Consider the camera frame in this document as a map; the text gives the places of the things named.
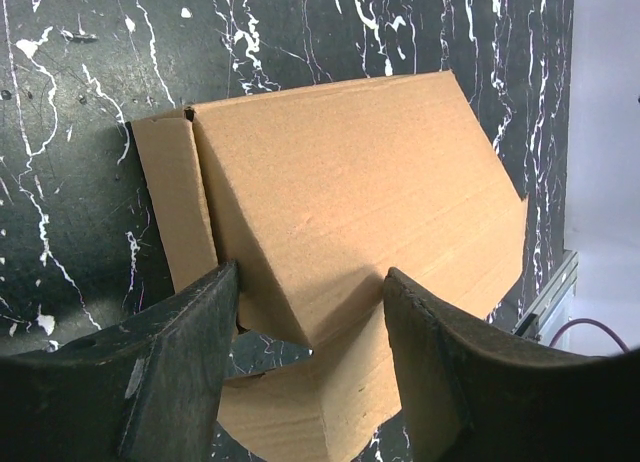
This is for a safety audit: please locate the cardboard box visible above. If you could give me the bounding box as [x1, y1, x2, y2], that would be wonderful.
[131, 71, 527, 461]

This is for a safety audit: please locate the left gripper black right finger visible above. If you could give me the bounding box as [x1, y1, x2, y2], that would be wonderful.
[383, 268, 639, 461]

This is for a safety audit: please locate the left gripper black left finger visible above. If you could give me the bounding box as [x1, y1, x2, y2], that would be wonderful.
[1, 262, 238, 461]

